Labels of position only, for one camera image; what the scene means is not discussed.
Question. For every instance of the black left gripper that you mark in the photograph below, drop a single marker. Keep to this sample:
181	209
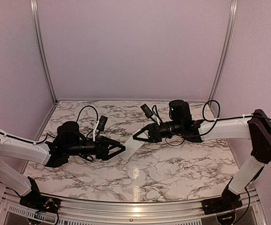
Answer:
103	141

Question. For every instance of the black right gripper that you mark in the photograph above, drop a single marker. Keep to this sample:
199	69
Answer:
152	138

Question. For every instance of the white remote control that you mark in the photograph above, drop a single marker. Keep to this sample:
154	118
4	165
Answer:
132	146

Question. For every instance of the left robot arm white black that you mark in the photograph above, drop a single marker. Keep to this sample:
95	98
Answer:
44	153

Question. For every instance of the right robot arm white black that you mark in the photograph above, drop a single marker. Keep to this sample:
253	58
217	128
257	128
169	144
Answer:
255	127

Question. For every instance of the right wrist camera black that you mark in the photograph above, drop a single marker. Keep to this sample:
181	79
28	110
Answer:
152	114

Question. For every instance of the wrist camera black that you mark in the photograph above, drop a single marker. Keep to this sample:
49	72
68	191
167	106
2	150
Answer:
99	126
152	114

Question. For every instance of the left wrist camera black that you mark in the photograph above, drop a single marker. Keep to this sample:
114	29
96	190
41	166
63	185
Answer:
99	126

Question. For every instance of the right aluminium frame post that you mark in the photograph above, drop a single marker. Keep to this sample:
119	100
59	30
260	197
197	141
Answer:
225	49

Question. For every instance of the aluminium frame post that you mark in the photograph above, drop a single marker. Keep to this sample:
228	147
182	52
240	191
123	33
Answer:
225	49
41	49

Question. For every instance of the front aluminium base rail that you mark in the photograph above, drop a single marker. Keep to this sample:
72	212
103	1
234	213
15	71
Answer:
87	212

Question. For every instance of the left aluminium frame post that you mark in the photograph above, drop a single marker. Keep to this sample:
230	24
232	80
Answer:
41	49

